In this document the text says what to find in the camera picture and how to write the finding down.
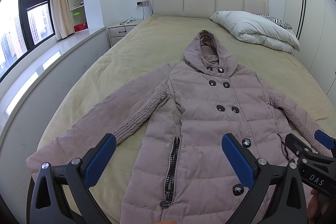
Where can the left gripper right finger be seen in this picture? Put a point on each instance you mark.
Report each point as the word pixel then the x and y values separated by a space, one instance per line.
pixel 287 204

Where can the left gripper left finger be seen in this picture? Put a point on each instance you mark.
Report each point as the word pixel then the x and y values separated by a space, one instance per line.
pixel 62 194

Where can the white bedside table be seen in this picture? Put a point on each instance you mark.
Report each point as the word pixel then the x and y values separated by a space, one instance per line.
pixel 117 31

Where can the white built-in wardrobe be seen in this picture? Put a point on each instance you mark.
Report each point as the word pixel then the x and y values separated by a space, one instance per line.
pixel 313 22

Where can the green lidded container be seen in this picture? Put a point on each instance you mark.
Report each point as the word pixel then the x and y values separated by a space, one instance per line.
pixel 76 18

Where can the white window sill bench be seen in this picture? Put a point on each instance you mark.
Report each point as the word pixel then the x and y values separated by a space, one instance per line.
pixel 29 105

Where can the red storage box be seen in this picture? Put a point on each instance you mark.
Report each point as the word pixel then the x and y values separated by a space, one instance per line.
pixel 80 27

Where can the black framed window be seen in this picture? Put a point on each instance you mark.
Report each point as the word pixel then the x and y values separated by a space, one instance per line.
pixel 25 25

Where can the zebra print pillow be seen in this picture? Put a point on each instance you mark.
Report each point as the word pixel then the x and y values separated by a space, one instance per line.
pixel 279 22

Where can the wall socket with plug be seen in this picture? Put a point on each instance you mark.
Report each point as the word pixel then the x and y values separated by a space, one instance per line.
pixel 142 4

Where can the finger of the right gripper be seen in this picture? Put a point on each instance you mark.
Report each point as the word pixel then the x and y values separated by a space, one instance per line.
pixel 326 140
pixel 299 148

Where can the bed with beige cover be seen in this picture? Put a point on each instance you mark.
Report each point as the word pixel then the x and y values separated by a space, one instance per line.
pixel 157 41

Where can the folded white duvet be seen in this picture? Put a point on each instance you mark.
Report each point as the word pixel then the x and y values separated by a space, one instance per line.
pixel 256 29

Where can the person's right hand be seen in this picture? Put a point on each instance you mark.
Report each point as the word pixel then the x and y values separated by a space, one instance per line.
pixel 314 208

